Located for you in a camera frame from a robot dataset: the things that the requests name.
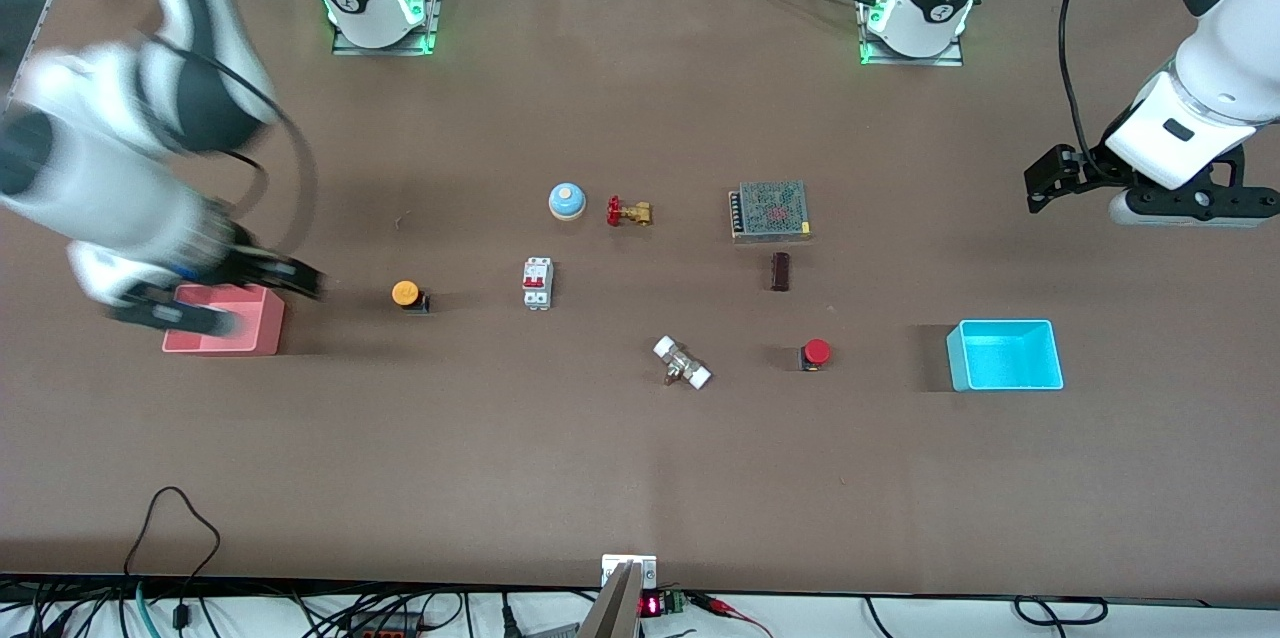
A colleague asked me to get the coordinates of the pink plastic bin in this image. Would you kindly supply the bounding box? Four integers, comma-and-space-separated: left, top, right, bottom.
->
162, 284, 285, 356

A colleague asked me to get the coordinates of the cyan plastic bin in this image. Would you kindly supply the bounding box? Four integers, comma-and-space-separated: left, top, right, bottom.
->
946, 319, 1064, 392

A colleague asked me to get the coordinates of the white circuit breaker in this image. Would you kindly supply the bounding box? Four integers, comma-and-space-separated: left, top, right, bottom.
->
521, 257, 554, 311

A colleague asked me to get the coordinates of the metal mesh power supply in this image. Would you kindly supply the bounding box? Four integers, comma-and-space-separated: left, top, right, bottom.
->
728, 180, 813, 244

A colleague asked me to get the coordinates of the orange connector block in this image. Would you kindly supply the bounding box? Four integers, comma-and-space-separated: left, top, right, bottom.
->
340, 615, 423, 638

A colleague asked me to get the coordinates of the white capped pipe fitting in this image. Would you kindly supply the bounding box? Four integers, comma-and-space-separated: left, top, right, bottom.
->
653, 336, 713, 391

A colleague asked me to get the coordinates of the grey metal bar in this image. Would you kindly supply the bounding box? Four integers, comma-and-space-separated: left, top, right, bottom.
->
578, 562, 642, 638

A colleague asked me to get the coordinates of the red clip lead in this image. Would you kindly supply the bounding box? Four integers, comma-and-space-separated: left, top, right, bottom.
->
690, 592, 773, 638

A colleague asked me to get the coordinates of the short black right arm cable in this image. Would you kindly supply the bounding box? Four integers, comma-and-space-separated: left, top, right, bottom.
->
215, 150, 273, 214

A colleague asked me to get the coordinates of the long black right arm cable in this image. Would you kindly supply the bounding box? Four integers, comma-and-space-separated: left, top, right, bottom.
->
150, 36, 319, 259

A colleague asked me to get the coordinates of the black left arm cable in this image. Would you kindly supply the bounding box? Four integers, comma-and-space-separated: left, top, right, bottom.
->
1058, 0, 1116, 169

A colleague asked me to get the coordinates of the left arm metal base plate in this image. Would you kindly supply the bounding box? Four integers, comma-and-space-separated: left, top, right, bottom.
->
858, 0, 965, 67

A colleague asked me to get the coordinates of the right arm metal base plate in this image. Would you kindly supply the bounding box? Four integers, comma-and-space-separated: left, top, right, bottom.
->
332, 0, 447, 56

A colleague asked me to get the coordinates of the thin black looped cable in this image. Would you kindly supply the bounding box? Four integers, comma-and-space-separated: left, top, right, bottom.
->
124, 487, 222, 631

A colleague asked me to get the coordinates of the black coiled cable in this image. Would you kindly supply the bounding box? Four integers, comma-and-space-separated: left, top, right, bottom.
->
1013, 596, 1109, 627

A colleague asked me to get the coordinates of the white mounting bracket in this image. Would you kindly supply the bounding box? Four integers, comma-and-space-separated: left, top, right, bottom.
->
601, 554, 659, 591

